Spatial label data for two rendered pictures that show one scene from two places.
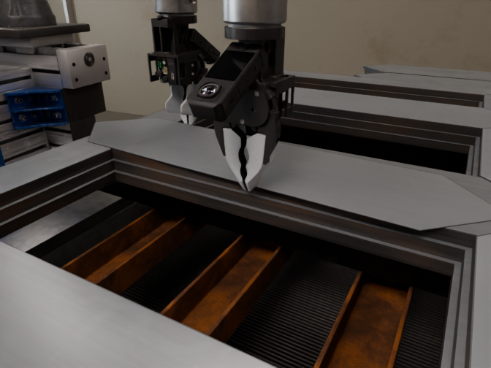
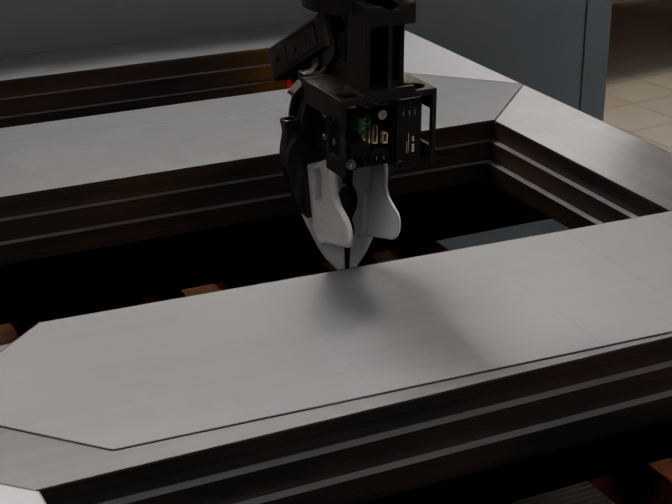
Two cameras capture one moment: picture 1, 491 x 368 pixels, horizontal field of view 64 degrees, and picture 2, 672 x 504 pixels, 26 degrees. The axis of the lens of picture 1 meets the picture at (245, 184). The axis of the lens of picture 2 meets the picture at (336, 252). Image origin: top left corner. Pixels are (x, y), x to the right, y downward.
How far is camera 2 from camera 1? 1.32 m
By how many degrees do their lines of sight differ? 108
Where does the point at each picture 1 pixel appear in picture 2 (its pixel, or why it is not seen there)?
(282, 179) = (331, 295)
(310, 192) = (254, 300)
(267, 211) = not seen: hidden behind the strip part
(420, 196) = (95, 374)
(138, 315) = (172, 166)
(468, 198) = (16, 411)
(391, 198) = (134, 348)
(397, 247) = not seen: hidden behind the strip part
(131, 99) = not seen: outside the picture
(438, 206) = (51, 371)
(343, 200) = (192, 311)
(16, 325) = (231, 135)
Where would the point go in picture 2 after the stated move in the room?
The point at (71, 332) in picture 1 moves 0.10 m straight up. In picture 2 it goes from (191, 147) to (187, 37)
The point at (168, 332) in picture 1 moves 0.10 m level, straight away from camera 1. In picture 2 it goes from (133, 171) to (241, 184)
